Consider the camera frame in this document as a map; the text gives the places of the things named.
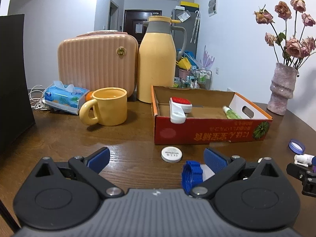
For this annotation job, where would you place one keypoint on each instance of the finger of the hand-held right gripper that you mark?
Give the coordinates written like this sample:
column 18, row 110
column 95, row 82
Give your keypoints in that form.
column 296, row 172

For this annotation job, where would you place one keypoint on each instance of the yellow thermos jug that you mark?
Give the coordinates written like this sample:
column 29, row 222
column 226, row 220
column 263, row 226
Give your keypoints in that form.
column 155, row 66

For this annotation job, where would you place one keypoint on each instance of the purple flower wall decal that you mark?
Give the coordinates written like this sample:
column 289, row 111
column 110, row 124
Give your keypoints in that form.
column 208, row 59

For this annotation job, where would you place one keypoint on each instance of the pink ceramic vase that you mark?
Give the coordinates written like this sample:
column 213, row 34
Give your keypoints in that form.
column 281, row 91

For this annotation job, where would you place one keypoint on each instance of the yellow watering can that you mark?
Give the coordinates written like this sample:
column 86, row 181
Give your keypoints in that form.
column 185, row 63

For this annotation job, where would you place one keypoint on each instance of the red cardboard box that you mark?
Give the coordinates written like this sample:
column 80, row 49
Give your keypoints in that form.
column 209, row 130

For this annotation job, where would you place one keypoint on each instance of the white wall outlet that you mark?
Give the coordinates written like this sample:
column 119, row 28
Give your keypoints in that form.
column 218, row 70

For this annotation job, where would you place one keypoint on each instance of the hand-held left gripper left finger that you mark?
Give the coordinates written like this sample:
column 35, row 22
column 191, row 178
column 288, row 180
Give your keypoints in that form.
column 100, row 159

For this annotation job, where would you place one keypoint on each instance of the white folded umbrella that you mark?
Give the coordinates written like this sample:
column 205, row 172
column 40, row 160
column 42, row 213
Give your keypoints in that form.
column 195, row 27

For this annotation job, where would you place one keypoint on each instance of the blue tissue pack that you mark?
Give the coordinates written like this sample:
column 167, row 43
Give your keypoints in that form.
column 61, row 98

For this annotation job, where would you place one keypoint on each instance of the pink ribbed suitcase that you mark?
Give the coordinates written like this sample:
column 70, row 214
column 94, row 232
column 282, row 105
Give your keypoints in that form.
column 93, row 61

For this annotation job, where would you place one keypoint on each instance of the blue ridged cap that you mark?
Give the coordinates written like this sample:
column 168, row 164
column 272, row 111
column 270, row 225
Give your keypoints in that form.
column 191, row 175

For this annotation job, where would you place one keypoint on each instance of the green spray bottle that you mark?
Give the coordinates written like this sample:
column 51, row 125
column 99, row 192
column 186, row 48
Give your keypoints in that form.
column 232, row 114

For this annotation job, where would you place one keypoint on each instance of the red and white lint brush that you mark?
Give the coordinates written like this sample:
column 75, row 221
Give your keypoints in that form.
column 177, row 114

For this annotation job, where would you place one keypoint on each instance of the wall picture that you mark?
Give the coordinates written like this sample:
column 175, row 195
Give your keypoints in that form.
column 212, row 5

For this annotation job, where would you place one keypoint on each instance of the clear plastic bag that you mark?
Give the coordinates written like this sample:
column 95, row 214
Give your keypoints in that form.
column 184, row 16

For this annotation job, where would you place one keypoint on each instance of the blue plastic rack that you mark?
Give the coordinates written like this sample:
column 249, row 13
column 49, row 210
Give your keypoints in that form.
column 190, row 55

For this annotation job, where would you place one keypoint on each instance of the pink flower pot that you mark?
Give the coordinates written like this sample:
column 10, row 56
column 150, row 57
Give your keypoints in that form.
column 184, row 75

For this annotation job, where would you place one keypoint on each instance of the orange fruit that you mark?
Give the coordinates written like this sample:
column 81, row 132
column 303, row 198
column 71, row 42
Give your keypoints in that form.
column 88, row 95

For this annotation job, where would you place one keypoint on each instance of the dried rose bouquet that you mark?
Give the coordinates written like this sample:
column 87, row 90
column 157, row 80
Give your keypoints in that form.
column 293, row 47

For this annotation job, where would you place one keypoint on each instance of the dark brown door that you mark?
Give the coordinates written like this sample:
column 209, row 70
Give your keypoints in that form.
column 133, row 19

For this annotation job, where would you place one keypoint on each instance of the grey refrigerator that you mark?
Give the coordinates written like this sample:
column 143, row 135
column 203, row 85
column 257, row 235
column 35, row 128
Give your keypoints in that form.
column 187, row 34

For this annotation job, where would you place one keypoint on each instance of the white paper notice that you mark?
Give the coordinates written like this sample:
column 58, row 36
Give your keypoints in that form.
column 139, row 28

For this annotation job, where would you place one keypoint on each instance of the blue translucent lid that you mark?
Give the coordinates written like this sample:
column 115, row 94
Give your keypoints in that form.
column 296, row 150

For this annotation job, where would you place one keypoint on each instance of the yellow box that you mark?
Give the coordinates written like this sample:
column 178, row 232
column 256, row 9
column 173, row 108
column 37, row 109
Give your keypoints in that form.
column 190, row 5

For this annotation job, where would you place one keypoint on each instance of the yellow mug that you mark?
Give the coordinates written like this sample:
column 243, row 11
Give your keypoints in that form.
column 111, row 108

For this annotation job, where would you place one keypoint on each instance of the smooth white cap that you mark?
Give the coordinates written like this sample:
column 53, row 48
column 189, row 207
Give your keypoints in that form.
column 171, row 154

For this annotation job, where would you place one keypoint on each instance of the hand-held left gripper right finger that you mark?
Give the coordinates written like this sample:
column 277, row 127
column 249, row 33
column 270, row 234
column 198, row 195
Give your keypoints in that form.
column 217, row 161

